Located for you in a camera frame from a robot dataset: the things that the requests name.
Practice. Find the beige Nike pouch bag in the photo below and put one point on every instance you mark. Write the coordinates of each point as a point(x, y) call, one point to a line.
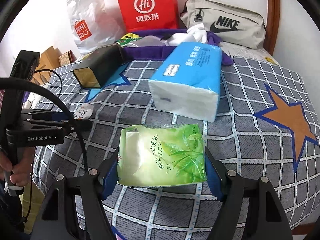
point(232, 24)

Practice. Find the blue tissue pack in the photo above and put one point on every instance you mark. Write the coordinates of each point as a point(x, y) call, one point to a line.
point(188, 82)

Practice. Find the green card packet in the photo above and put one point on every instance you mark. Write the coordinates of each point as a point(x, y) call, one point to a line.
point(127, 41)

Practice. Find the brown wooden door frame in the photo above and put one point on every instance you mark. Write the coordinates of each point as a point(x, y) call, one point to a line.
point(272, 26)

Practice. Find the red Haidilao paper bag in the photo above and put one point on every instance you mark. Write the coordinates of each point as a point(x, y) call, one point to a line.
point(149, 14)

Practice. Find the yellow Adidas mini bag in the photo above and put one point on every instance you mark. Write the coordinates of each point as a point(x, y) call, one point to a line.
point(130, 36)

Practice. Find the purple towel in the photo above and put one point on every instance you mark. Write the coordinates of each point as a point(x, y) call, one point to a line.
point(158, 53)

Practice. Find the wooden bed headboard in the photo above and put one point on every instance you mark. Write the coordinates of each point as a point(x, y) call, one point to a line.
point(49, 59)

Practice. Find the green tissue packet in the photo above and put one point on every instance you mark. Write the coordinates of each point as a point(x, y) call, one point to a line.
point(161, 156)

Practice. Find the brown patterned box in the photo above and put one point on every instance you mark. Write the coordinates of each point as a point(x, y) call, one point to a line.
point(66, 58)

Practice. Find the white foam mesh sleeve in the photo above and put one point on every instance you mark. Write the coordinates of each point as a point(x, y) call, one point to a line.
point(83, 112)

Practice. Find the grey checked tablecloth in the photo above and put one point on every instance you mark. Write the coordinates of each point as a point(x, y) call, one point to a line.
point(244, 143)

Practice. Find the white Miniso plastic bag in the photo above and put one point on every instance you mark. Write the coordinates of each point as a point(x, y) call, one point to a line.
point(92, 25)

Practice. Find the white sponge block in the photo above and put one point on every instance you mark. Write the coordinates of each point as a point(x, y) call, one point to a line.
point(177, 38)

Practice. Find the newspaper with lemon print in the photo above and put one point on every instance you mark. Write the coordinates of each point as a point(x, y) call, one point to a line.
point(234, 51)

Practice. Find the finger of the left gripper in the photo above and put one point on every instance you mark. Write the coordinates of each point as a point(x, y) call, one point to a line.
point(59, 116)
point(83, 125)

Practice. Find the white glove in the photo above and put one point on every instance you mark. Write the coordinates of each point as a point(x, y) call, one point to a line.
point(199, 33)

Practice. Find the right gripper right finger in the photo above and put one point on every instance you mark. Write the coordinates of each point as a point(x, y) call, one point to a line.
point(216, 176)

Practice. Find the person's left hand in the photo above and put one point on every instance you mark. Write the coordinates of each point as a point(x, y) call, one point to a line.
point(22, 170)

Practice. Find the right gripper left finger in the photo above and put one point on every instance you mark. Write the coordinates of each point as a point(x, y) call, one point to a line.
point(108, 175)

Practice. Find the dark green tea tin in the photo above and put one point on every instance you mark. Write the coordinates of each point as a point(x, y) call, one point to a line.
point(98, 66)

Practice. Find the white dotted bedding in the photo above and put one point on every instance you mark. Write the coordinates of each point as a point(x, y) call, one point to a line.
point(32, 101)

